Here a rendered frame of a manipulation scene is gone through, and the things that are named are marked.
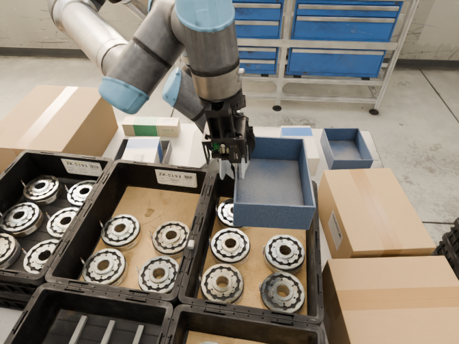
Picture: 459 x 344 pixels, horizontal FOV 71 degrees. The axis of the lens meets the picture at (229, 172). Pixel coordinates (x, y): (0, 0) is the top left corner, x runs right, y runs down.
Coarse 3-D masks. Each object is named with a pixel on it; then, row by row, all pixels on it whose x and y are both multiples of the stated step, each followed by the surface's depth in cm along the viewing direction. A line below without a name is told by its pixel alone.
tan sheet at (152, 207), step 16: (128, 192) 101; (144, 192) 101; (160, 192) 101; (176, 192) 101; (128, 208) 97; (144, 208) 97; (160, 208) 97; (176, 208) 97; (192, 208) 97; (144, 224) 93; (160, 224) 93; (144, 240) 89; (128, 256) 85; (144, 256) 85; (128, 272) 82
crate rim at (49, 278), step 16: (128, 160) 97; (208, 176) 93; (96, 192) 88; (80, 224) 81; (192, 224) 81; (48, 272) 71; (96, 288) 69; (112, 288) 69; (128, 288) 69; (176, 288) 69
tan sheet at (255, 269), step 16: (256, 240) 89; (304, 240) 89; (208, 256) 85; (256, 256) 85; (240, 272) 82; (256, 272) 82; (272, 272) 82; (304, 272) 82; (256, 288) 79; (304, 288) 79; (240, 304) 76; (256, 304) 76; (304, 304) 76
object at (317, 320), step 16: (208, 192) 88; (192, 256) 74; (320, 256) 74; (320, 272) 71; (320, 288) 69; (192, 304) 66; (208, 304) 66; (224, 304) 66; (320, 304) 66; (304, 320) 64; (320, 320) 64
